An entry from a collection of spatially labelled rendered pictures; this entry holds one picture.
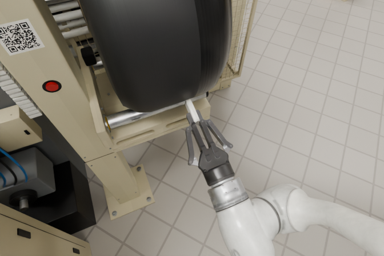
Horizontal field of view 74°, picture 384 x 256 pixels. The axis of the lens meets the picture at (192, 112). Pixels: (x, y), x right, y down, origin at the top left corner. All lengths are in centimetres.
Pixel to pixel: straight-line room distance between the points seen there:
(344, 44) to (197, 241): 215
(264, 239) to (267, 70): 179
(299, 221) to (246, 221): 15
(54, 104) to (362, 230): 78
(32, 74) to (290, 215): 72
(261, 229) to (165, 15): 50
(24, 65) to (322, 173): 170
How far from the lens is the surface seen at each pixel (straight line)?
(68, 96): 81
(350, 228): 59
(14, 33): 67
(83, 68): 96
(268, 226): 67
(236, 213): 63
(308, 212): 70
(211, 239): 160
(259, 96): 208
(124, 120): 82
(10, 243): 97
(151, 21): 49
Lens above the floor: 158
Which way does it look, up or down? 55 degrees down
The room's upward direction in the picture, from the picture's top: straight up
